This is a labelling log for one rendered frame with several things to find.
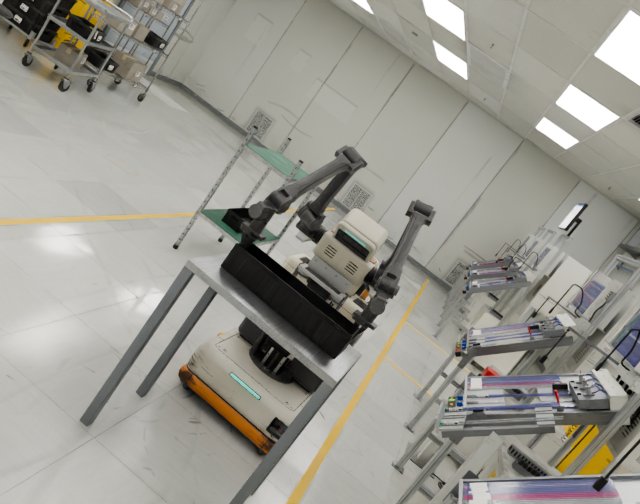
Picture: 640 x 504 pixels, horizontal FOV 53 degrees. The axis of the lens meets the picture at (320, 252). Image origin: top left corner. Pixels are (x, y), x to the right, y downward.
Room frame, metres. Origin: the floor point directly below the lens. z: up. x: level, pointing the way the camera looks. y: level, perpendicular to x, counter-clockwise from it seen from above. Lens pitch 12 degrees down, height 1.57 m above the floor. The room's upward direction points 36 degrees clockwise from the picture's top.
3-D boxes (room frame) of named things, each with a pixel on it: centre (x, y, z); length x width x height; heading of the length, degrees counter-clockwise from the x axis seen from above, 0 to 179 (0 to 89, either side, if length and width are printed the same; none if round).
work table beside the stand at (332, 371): (2.39, -0.01, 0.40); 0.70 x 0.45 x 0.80; 80
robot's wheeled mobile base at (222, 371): (3.15, -0.14, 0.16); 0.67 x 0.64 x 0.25; 170
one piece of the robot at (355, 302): (3.24, -0.16, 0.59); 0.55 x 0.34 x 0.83; 80
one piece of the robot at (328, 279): (2.87, -0.09, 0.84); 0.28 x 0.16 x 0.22; 80
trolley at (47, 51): (6.84, 3.44, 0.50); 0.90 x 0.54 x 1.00; 6
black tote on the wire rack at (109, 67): (7.79, 3.60, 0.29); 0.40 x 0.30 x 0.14; 172
